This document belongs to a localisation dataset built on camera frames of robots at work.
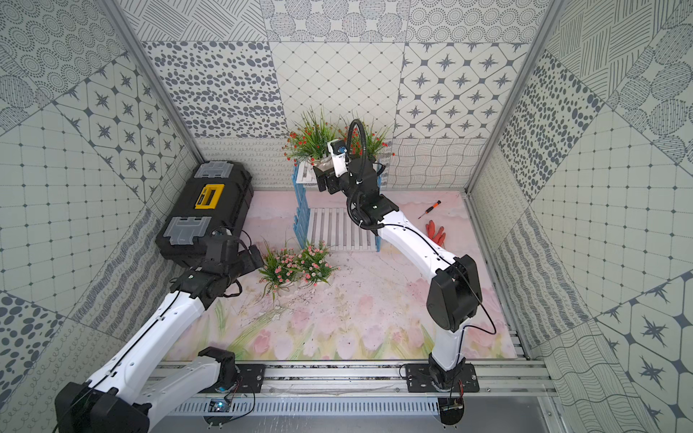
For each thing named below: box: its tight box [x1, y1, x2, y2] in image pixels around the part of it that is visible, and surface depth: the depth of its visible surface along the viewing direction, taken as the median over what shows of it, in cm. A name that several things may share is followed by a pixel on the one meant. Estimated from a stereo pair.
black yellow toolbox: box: [155, 160, 254, 268], surface depth 95 cm
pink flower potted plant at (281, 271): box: [258, 247, 305, 301], surface depth 83 cm
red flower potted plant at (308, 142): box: [282, 106, 343, 173], surface depth 80 cm
